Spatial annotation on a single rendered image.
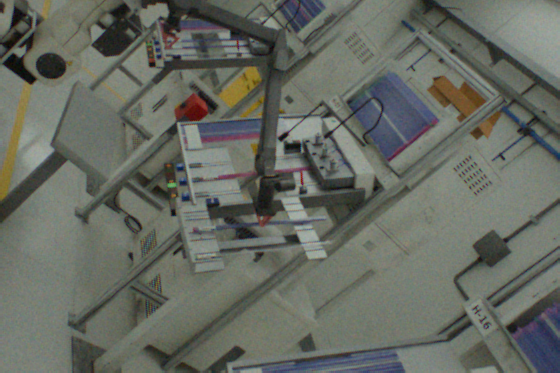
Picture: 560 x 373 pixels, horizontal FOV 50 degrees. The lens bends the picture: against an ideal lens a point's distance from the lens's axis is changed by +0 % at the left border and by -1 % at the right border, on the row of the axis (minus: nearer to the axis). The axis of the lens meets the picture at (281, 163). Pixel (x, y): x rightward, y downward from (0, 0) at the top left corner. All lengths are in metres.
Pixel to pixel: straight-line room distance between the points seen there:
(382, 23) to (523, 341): 4.35
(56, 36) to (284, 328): 1.65
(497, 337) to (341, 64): 2.35
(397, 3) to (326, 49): 2.14
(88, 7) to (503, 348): 1.76
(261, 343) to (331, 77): 1.76
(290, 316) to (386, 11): 3.61
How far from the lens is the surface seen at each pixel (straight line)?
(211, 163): 2.68
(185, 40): 3.96
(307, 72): 3.86
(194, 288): 2.34
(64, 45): 2.32
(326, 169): 2.55
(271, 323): 2.93
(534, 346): 1.90
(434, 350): 2.03
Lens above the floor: 1.56
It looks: 11 degrees down
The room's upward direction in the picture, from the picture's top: 50 degrees clockwise
